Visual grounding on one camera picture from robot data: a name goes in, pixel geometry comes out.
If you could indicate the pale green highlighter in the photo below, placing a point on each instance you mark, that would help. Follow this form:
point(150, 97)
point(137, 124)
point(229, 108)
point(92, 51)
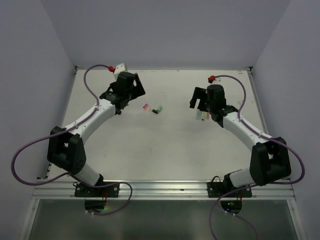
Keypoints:
point(198, 115)

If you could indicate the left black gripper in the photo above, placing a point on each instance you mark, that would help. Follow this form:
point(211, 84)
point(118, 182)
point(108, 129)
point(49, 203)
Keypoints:
point(138, 90)

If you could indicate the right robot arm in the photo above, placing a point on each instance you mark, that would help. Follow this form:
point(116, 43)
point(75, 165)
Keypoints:
point(269, 161)

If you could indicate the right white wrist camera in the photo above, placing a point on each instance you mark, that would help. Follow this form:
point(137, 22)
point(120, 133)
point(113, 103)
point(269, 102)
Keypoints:
point(215, 80)

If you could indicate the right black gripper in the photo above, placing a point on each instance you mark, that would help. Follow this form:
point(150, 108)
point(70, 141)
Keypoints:
point(200, 93)

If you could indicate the pale green highlighter cap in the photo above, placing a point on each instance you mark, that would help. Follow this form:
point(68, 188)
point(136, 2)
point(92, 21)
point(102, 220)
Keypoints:
point(159, 108)

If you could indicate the yellow highlighter pen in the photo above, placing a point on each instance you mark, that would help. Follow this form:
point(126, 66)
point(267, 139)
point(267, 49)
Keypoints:
point(205, 115)

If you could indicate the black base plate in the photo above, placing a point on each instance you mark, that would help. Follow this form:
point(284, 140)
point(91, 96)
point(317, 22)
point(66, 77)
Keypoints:
point(216, 188)
point(83, 191)

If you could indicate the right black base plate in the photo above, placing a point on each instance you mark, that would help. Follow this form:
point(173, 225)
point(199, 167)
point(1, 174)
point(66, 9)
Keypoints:
point(216, 188)

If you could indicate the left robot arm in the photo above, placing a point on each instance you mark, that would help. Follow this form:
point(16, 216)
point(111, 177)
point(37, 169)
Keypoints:
point(66, 147)

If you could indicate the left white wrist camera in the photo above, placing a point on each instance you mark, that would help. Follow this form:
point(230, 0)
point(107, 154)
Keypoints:
point(119, 69)

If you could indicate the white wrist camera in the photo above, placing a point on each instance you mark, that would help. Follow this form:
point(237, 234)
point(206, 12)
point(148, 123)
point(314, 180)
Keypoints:
point(215, 80)
point(119, 69)

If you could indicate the aluminium mounting rail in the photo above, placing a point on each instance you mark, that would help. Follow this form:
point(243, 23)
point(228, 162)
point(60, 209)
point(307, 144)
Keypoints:
point(163, 190)

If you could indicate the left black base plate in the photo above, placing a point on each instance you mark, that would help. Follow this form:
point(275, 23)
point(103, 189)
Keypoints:
point(83, 191)

